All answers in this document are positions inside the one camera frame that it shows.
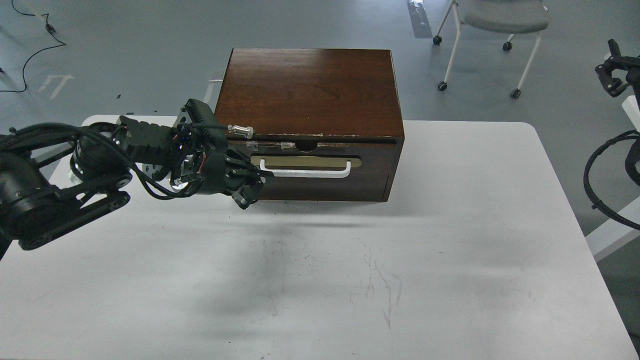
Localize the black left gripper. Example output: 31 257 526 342
170 147 275 210

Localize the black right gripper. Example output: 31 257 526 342
594 39 640 101

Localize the wooden drawer with white handle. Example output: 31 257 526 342
233 141 402 202

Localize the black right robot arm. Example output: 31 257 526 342
582 39 639 230

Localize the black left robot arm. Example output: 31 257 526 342
1 114 274 256

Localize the dark wooden drawer cabinet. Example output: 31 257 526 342
214 48 405 203

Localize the grey office chair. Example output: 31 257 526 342
432 0 550 100

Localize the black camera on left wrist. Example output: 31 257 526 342
174 98 255 152

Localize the black floor cable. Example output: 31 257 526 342
0 0 67 93

